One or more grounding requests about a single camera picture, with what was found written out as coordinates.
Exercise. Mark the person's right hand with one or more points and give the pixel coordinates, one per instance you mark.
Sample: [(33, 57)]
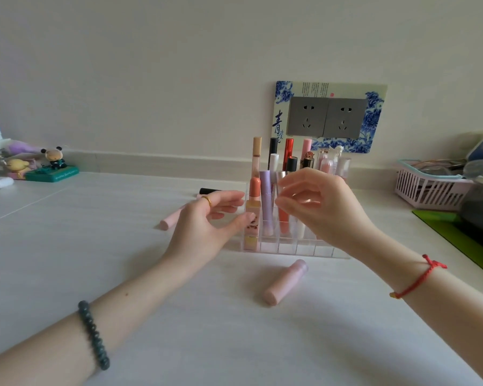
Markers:
[(334, 213)]

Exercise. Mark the person's left hand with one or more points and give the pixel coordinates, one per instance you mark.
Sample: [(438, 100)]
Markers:
[(197, 233)]

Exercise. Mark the pink matte lipstick tube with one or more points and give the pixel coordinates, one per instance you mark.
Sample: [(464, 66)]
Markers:
[(169, 221)]

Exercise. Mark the black lipstick tube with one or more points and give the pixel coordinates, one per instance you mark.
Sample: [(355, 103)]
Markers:
[(209, 191)]

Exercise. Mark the clear acrylic lipstick organizer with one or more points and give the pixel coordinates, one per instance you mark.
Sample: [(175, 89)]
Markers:
[(306, 249)]

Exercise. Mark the striped brown lip tube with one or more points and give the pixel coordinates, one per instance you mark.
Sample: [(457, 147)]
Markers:
[(344, 166)]

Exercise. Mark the pink square lipstick gold band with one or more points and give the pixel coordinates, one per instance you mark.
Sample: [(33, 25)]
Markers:
[(252, 233)]

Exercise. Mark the black cap pink lipgloss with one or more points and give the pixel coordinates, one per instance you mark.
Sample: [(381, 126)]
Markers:
[(308, 161)]

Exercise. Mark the lavender lipstick tube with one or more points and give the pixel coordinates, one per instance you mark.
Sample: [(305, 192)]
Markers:
[(267, 196)]

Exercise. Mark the coral pink capsule lipstick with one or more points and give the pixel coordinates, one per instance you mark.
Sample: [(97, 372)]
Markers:
[(254, 188)]

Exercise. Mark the pink tube with charm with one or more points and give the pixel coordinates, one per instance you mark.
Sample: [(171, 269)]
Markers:
[(306, 144)]

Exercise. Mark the red Colorkey lip tube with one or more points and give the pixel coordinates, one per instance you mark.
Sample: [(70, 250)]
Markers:
[(287, 146)]

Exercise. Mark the light pink round tube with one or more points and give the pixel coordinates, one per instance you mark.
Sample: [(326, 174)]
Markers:
[(285, 282)]

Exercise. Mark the black Colorkey lip tube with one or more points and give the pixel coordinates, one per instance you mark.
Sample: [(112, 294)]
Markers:
[(273, 145)]

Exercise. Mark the person's right forearm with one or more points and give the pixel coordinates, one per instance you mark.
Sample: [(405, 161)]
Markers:
[(446, 313)]

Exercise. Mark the person's left forearm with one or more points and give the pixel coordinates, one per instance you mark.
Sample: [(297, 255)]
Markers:
[(104, 309)]

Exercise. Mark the clear plastic storage box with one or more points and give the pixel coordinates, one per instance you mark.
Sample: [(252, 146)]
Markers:
[(481, 209)]

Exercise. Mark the pink plastic basket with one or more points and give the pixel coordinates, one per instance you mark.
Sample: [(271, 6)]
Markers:
[(426, 192)]

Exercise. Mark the green mat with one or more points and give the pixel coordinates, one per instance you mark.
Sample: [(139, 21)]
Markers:
[(455, 233)]

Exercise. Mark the glass bowl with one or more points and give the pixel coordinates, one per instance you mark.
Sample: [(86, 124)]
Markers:
[(481, 169)]

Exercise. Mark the panda figurine green base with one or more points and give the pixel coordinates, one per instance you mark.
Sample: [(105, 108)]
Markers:
[(52, 174)]

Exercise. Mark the yellow duck figurine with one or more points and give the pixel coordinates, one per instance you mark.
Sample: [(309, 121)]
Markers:
[(17, 166)]

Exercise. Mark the purple plush toy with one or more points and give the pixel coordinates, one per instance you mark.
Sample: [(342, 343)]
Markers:
[(22, 147)]

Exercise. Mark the grey wall socket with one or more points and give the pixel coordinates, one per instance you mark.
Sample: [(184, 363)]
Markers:
[(345, 118), (308, 116)]

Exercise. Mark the blue floral socket frame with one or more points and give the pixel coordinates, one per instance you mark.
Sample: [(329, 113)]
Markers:
[(378, 116)]

